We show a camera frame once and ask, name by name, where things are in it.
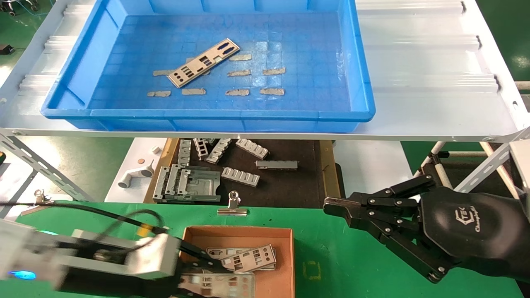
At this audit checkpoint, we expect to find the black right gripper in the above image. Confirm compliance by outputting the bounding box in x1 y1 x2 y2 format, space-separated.
323 175 518 284

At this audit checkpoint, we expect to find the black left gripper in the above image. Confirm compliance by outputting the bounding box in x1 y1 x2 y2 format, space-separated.
58 240 226 298

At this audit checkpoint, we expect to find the brown cardboard box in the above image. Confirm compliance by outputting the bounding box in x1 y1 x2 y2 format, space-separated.
174 226 295 298

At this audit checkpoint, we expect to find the blue plastic tray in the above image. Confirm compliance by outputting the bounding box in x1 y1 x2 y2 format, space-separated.
41 0 376 133

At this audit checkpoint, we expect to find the silver binder clip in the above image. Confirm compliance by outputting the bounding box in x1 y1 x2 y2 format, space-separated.
217 191 249 216

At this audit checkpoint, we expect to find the green table mat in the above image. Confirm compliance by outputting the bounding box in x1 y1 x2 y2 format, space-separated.
12 202 526 298

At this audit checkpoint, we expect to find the white tube with black joints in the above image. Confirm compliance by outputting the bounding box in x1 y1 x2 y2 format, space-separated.
414 142 452 189

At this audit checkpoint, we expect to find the grey slotted metal part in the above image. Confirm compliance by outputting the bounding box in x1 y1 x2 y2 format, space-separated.
205 138 232 165
235 138 270 160
221 167 260 187

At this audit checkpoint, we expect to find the white pipe fitting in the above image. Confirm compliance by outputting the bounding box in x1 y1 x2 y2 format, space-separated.
118 163 154 189

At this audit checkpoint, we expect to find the white slotted angle bar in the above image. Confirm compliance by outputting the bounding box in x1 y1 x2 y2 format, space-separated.
453 124 530 193

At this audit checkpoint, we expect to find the grey metal bar part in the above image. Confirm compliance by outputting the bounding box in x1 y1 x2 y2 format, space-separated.
255 160 298 171

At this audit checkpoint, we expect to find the white metal shelf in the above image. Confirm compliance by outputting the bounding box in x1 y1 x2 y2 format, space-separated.
0 0 530 143

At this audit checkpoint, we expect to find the small metal key clip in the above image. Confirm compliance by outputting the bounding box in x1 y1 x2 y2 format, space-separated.
33 189 54 205

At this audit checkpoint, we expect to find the grey slotted angle bar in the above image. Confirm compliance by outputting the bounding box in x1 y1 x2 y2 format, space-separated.
0 133 96 202

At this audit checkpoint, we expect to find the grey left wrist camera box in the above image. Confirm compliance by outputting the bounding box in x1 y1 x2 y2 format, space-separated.
68 230 181 279

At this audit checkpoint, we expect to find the grey flat metal bracket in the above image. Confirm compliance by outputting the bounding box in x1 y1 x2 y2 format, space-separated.
176 167 221 203

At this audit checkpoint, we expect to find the black cable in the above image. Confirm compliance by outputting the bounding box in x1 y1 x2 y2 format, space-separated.
0 202 168 249

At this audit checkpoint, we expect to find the black mat with wooden frame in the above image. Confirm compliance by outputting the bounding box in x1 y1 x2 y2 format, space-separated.
143 138 342 209

